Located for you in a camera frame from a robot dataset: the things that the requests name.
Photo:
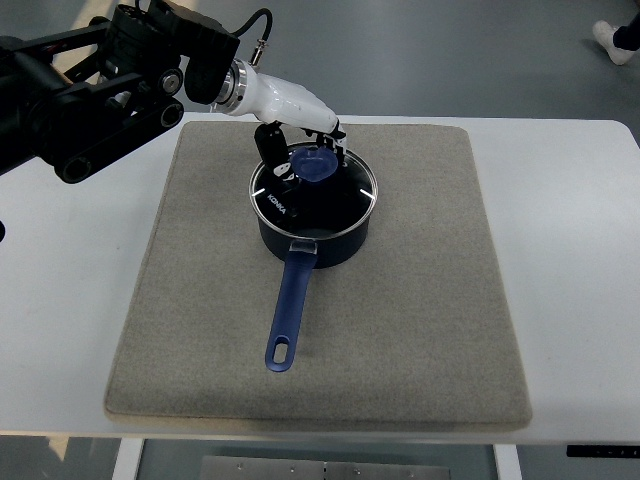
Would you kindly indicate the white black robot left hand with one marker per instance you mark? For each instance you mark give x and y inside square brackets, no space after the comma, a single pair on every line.
[275,102]

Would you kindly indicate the beige felt mat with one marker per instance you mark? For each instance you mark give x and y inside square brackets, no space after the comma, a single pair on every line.
[413,333]

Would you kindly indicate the dark blue saucepan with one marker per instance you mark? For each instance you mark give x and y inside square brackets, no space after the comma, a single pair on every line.
[301,257]

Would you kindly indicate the white table leg frame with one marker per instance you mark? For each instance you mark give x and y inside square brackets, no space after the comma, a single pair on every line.
[129,455]

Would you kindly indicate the grey metal base plate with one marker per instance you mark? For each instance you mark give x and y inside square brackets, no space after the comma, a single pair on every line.
[227,467]

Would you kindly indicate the glass pot lid blue knob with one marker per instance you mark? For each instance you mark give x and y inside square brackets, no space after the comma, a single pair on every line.
[314,194]

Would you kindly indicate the black table control panel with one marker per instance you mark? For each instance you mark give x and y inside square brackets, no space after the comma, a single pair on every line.
[603,451]

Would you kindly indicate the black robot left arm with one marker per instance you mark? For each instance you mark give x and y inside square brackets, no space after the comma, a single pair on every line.
[81,100]

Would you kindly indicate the person's white shoe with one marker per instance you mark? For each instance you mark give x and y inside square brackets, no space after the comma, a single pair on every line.
[603,34]

